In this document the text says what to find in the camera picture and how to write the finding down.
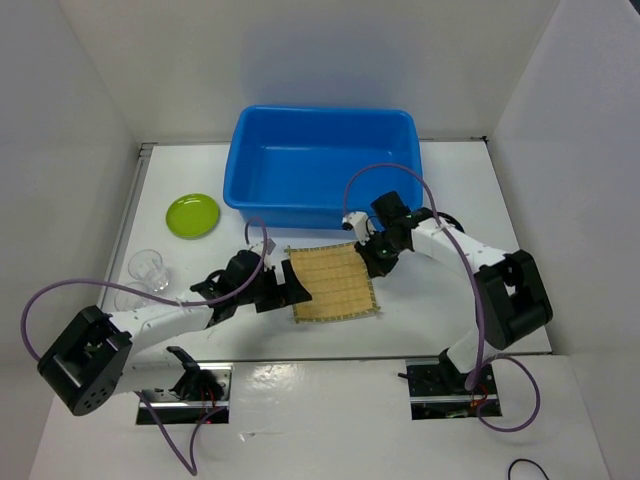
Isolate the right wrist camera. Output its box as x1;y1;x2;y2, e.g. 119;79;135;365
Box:
342;211;376;245

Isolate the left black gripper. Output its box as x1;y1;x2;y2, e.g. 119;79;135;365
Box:
236;259;311;313

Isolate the purple cable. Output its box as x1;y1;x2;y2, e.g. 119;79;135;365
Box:
20;215;269;476
343;162;542;432

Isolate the black round bowl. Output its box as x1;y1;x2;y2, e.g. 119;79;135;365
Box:
439;212;465;233

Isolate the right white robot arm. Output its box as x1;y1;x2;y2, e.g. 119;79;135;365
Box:
342;191;553;393

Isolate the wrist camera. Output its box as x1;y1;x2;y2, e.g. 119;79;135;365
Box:
246;238;276;273
342;211;376;245

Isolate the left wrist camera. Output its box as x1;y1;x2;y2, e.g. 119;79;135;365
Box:
246;238;276;273

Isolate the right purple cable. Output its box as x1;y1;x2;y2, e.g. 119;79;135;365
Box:
343;162;542;432

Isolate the green round plate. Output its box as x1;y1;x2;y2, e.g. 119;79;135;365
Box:
165;193;220;239

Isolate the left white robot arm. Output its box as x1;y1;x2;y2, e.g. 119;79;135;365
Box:
37;250;312;416

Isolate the woven bamboo placemat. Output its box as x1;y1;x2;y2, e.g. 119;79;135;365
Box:
285;243;380;323

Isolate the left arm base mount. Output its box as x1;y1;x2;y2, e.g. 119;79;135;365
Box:
142;346;233;425

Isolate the blue plastic bin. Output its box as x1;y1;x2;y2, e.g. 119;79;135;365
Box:
223;106;423;230

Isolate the black cable loop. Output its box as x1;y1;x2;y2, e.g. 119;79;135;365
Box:
508;458;551;480

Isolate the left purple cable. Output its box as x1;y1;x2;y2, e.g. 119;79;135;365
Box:
20;215;269;476

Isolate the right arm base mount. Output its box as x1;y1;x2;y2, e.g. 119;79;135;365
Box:
397;359;502;421

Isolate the clear plastic cup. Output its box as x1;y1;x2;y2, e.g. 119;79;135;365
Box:
114;282;149;311
127;249;170;292

